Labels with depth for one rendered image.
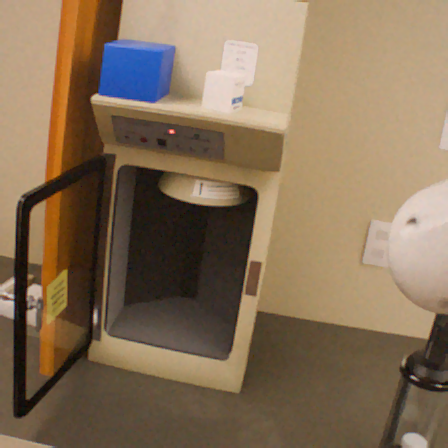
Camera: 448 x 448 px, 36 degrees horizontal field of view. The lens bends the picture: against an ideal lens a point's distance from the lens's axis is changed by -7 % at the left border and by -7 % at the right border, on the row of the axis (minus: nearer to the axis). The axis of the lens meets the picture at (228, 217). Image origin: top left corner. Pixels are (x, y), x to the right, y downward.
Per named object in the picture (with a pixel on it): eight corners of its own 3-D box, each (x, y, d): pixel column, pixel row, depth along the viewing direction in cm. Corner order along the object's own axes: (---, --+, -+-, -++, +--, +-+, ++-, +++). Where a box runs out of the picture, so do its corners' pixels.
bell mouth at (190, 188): (169, 170, 147) (172, 144, 146) (254, 185, 146) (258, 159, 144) (148, 195, 131) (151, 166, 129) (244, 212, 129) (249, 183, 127)
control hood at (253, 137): (103, 139, 127) (110, 85, 124) (282, 169, 125) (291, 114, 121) (83, 153, 117) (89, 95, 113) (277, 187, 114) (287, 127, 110)
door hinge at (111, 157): (89, 338, 141) (103, 151, 128) (100, 341, 141) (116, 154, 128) (86, 342, 140) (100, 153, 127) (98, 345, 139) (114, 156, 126)
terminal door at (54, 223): (92, 345, 140) (106, 153, 126) (16, 423, 111) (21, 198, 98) (88, 344, 140) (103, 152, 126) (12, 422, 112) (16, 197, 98)
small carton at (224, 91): (213, 103, 120) (218, 69, 118) (241, 109, 118) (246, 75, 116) (201, 107, 115) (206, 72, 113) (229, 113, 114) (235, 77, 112)
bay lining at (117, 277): (133, 285, 163) (150, 135, 151) (245, 307, 161) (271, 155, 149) (103, 332, 140) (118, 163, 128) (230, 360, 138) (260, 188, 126)
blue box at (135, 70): (115, 87, 123) (121, 38, 120) (169, 94, 122) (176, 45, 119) (97, 95, 114) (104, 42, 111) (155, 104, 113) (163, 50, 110)
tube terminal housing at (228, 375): (118, 310, 166) (158, -22, 141) (254, 338, 164) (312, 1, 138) (87, 360, 143) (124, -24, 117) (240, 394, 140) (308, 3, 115)
